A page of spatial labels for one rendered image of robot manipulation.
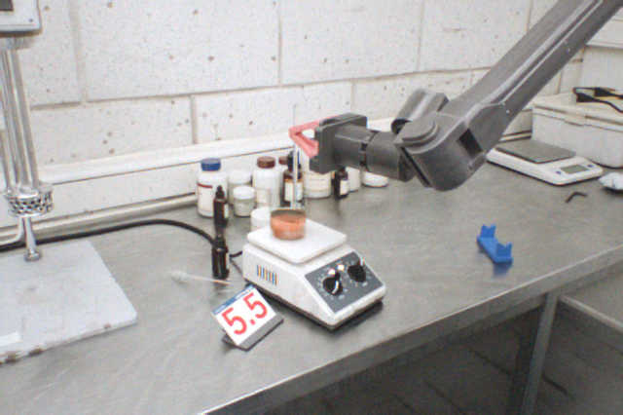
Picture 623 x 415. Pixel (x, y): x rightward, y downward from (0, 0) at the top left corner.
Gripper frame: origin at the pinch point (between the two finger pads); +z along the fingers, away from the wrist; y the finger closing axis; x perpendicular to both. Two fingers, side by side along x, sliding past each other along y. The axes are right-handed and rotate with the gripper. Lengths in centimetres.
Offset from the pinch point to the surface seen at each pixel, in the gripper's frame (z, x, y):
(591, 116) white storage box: -13, 13, -108
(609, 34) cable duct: -4, -5, -149
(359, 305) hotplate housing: -13.3, 23.8, 0.2
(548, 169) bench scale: -12, 23, -84
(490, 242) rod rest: -17.4, 25.2, -36.6
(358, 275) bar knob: -11.4, 20.3, -1.8
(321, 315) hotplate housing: -10.9, 23.7, 6.2
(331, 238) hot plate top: -4.3, 17.1, -3.9
